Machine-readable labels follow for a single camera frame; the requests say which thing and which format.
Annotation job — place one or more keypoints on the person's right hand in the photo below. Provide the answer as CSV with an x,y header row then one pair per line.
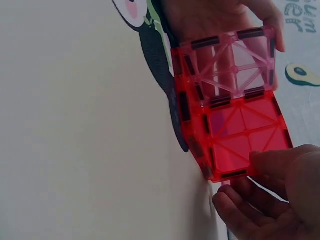
x,y
303,190

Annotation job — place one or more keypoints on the person's left hand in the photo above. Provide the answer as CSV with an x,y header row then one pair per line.
x,y
207,22

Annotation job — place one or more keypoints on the person's left fingers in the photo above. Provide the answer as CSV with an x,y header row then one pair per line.
x,y
275,20

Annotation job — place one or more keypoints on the person's right thumb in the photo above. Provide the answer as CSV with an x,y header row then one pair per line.
x,y
272,161

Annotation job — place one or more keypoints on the red transparent square magnetic tile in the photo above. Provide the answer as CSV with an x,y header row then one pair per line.
x,y
265,112

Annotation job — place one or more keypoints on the pink transparent square magnetic tile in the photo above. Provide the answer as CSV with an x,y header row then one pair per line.
x,y
235,70

